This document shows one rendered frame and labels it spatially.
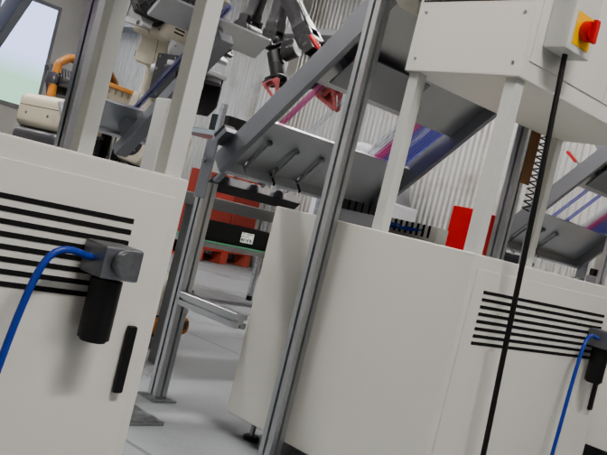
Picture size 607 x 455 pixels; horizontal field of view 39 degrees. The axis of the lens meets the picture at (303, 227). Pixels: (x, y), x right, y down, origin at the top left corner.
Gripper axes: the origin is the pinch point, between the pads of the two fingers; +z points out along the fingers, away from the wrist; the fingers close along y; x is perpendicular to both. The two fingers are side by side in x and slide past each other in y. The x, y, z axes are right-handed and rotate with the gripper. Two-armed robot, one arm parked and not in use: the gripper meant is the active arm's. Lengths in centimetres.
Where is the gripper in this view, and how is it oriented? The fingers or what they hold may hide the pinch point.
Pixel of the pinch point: (335, 108)
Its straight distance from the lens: 248.4
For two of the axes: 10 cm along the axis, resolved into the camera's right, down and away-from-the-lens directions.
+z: 2.6, 8.4, -4.8
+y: 7.0, 1.7, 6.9
